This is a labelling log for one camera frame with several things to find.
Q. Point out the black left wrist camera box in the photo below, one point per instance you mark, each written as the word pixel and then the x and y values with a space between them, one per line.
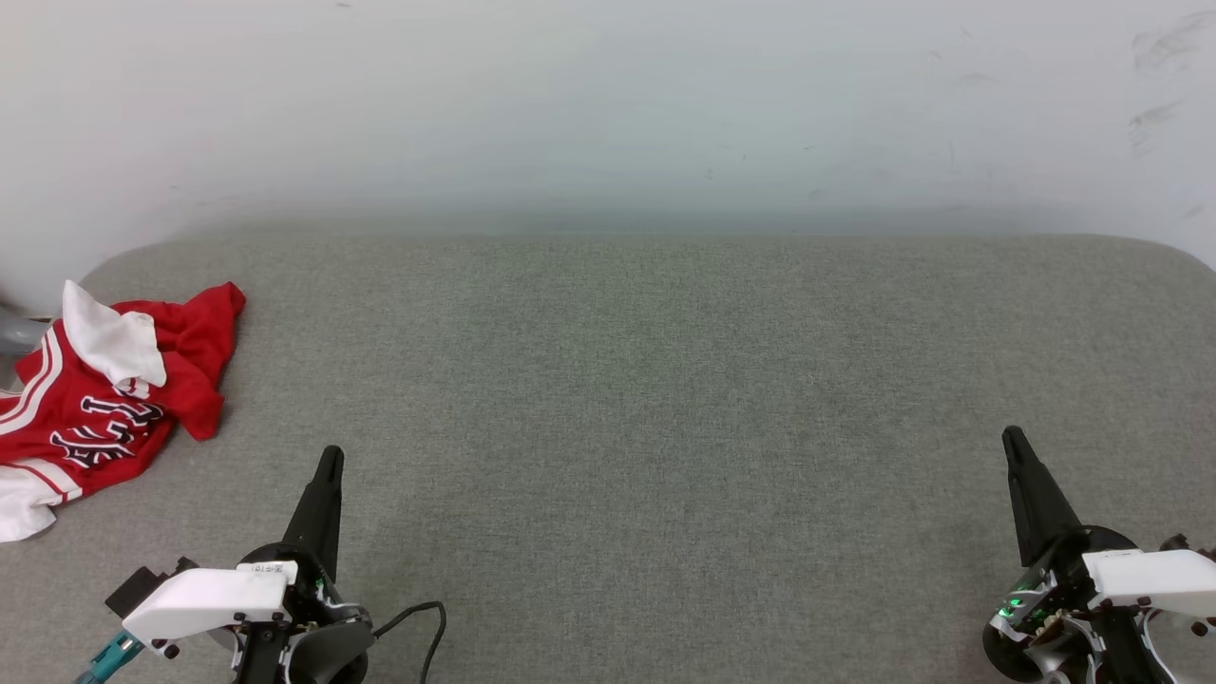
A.
pixel 147 581

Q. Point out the red and white Bulls jersey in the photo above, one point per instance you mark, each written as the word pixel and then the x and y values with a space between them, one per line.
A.
pixel 95 418

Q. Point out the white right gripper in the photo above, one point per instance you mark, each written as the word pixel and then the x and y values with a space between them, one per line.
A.
pixel 1149 578

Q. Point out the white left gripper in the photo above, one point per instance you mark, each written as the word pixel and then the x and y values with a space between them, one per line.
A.
pixel 204 598

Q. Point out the grey object beside sofa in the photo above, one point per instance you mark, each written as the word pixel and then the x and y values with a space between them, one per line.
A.
pixel 19 331

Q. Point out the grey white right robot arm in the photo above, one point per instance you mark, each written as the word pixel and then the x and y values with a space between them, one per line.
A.
pixel 1121 651

